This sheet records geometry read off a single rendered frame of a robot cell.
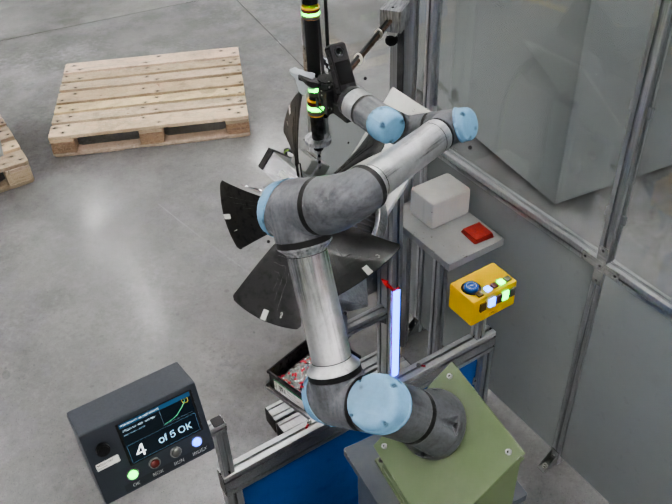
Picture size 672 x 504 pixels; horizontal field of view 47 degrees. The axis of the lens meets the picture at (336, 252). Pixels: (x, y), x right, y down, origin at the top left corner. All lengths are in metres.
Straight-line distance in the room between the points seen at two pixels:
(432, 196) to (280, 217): 1.22
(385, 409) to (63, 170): 3.67
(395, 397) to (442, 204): 1.25
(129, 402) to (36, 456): 1.67
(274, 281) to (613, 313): 1.03
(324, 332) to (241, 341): 1.98
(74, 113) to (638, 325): 3.77
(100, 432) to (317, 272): 0.56
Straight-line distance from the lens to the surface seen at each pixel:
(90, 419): 1.74
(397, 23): 2.49
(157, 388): 1.75
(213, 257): 4.02
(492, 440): 1.65
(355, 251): 2.10
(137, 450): 1.76
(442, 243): 2.66
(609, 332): 2.58
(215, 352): 3.53
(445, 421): 1.66
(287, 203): 1.51
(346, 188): 1.46
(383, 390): 1.54
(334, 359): 1.62
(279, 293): 2.30
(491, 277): 2.22
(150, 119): 4.98
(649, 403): 2.62
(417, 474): 1.74
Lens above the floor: 2.53
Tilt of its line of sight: 40 degrees down
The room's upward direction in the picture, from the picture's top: 3 degrees counter-clockwise
